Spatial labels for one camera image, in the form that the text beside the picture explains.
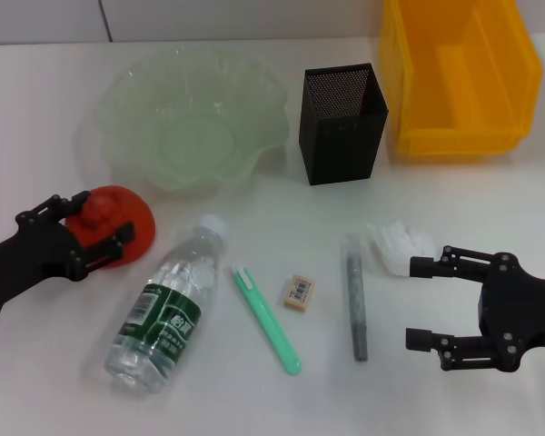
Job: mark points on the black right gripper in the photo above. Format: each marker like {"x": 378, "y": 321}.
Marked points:
{"x": 522, "y": 313}

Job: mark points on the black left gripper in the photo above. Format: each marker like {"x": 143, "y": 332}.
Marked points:
{"x": 32, "y": 254}

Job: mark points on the red tomato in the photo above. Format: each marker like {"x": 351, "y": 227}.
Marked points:
{"x": 136, "y": 209}

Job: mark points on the white paper ball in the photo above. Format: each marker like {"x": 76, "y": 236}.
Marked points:
{"x": 397, "y": 247}

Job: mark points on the grey marker pen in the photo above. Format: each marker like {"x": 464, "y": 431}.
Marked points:
{"x": 356, "y": 300}

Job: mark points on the clear green-label water bottle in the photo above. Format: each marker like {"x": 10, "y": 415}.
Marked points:
{"x": 168, "y": 309}

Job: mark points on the beige eraser with barcode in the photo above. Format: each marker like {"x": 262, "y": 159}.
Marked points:
{"x": 299, "y": 293}

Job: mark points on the pale green glass fruit plate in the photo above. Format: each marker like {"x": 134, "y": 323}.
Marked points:
{"x": 186, "y": 127}

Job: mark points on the black mesh pen holder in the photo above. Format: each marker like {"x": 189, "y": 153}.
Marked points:
{"x": 340, "y": 141}

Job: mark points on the yellow plastic bin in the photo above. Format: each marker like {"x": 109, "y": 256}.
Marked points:
{"x": 463, "y": 131}

